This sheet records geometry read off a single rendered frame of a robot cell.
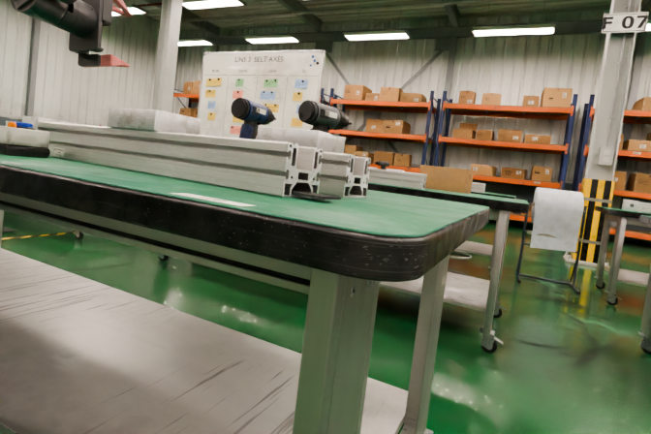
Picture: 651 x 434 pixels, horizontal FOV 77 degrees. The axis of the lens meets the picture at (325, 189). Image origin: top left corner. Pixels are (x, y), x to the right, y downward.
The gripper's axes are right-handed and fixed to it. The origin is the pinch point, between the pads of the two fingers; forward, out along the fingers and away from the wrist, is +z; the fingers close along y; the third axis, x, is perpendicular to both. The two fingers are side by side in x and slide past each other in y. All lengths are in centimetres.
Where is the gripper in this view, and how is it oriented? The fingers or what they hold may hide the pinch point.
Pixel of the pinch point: (125, 39)
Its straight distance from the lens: 92.8
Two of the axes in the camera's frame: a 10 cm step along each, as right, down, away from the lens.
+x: -9.5, -0.6, 3.0
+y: 0.6, -10.0, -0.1
